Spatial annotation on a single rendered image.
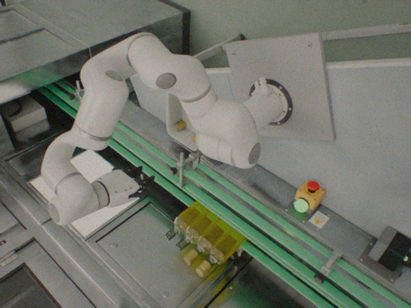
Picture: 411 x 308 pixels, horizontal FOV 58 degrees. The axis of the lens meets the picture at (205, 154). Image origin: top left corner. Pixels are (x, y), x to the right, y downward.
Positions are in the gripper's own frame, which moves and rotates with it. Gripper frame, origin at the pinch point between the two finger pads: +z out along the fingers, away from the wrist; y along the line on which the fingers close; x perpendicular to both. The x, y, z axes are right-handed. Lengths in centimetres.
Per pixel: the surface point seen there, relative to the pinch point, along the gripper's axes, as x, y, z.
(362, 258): -5, 61, 36
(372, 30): 49, 20, 88
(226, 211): -16.6, 16.0, 29.3
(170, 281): -41.8, 13.9, 9.5
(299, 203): 0, 37, 34
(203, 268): -26.6, 23.7, 11.0
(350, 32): 45, 12, 89
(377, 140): 29, 47, 37
